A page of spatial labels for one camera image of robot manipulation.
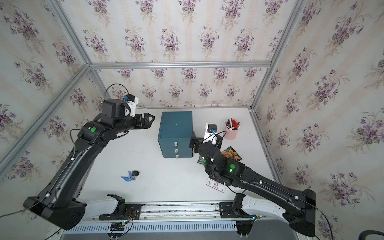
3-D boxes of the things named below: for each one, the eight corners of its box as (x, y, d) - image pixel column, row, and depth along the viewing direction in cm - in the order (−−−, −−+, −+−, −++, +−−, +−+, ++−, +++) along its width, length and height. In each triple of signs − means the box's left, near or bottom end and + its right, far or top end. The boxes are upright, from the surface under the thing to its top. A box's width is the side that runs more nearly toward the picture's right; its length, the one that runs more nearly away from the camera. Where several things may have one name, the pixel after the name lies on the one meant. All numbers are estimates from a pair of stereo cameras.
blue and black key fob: (122, 181, 85) (120, 179, 83) (125, 172, 88) (123, 170, 86) (137, 181, 85) (136, 179, 83) (140, 172, 88) (138, 170, 86)
